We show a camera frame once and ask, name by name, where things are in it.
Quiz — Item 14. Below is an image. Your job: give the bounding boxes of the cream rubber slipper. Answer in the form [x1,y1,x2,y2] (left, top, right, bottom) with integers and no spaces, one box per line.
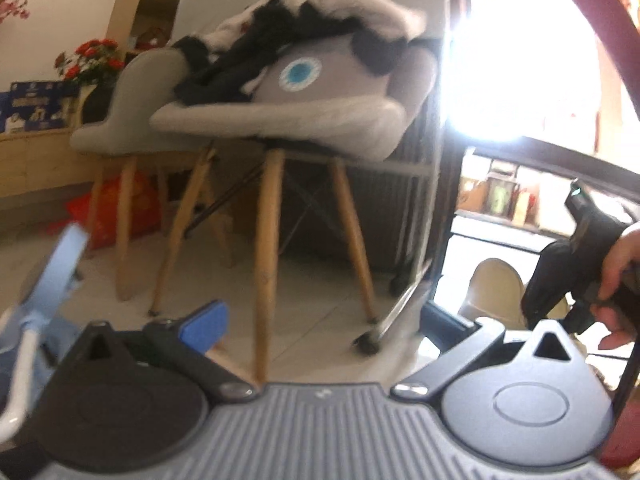
[456,257,572,331]

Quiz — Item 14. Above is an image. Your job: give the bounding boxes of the person right hand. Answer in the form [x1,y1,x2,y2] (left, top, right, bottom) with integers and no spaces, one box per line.
[590,223,639,351]

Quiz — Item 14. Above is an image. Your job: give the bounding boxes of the red plastic bag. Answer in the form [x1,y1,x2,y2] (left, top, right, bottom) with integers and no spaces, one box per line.
[46,171,162,249]

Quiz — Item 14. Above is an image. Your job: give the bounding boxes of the black metal shoe rack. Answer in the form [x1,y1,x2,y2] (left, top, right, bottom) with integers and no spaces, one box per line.
[429,134,640,421]

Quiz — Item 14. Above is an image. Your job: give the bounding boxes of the light blue white object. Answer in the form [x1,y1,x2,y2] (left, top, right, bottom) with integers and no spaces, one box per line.
[1,223,89,443]

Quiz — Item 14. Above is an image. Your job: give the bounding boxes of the grey chair wooden legs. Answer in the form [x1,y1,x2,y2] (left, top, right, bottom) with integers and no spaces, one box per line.
[151,36,438,384]

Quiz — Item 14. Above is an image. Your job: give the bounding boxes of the black white fur coat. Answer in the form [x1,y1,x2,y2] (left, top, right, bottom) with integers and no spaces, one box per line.
[173,0,430,108]

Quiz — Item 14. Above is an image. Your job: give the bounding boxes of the blue printed carton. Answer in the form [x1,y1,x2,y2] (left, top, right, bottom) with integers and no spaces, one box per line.
[1,80,79,134]

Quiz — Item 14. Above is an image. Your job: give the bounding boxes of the red flower bouquet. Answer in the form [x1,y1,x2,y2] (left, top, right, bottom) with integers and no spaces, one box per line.
[54,38,125,86]

